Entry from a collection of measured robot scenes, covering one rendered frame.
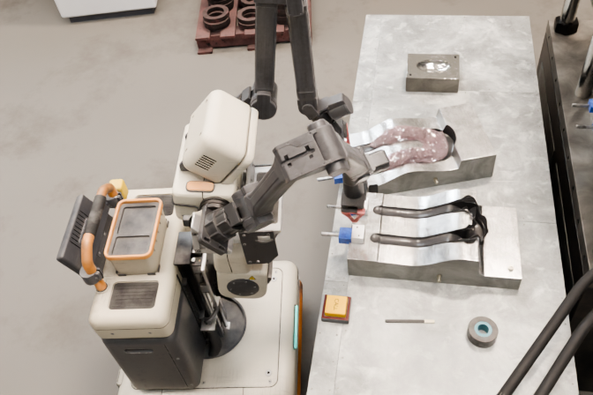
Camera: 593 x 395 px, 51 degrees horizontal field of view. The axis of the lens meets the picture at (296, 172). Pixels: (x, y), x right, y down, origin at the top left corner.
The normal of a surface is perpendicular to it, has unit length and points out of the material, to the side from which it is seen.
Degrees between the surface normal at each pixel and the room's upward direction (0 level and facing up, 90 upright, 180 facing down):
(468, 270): 90
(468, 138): 0
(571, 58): 0
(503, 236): 0
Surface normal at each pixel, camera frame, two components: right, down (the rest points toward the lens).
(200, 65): -0.10, -0.66
